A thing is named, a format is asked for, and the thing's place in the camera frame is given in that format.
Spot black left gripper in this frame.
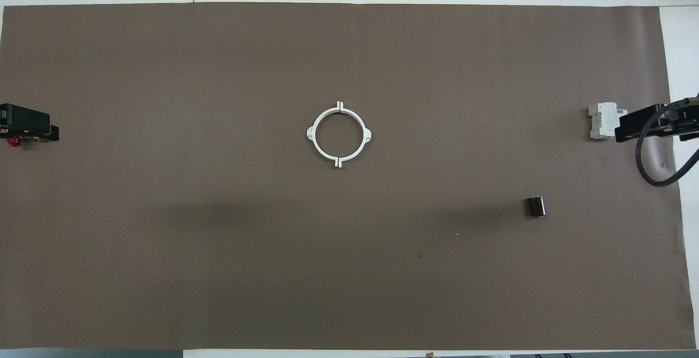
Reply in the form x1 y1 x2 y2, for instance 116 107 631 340
0 103 60 142

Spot brass valve red handle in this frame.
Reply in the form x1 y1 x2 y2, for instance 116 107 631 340
3 137 47 149

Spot white half pipe clamp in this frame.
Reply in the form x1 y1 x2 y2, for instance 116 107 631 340
307 102 340 169
339 102 373 169

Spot white circuit breaker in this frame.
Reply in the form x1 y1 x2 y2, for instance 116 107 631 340
588 102 629 141

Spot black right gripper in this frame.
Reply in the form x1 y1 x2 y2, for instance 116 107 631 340
614 96 699 143

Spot brown table mat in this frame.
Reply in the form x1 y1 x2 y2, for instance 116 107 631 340
0 2 697 350

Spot dark brown small cylinder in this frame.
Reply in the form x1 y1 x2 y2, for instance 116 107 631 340
524 196 547 218

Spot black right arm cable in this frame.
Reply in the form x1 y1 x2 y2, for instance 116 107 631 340
636 98 699 187

